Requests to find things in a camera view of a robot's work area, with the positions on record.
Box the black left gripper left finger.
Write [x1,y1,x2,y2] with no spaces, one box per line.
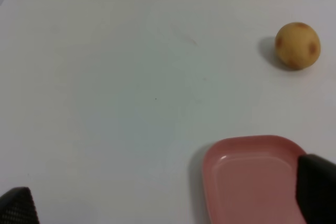
[0,187,39,224]

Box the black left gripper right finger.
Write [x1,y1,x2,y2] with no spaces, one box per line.
[296,154,335,224]

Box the pink square plate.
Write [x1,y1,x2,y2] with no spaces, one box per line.
[202,135,305,223]

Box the yellow-brown potato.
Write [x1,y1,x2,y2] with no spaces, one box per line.
[275,22,321,70]

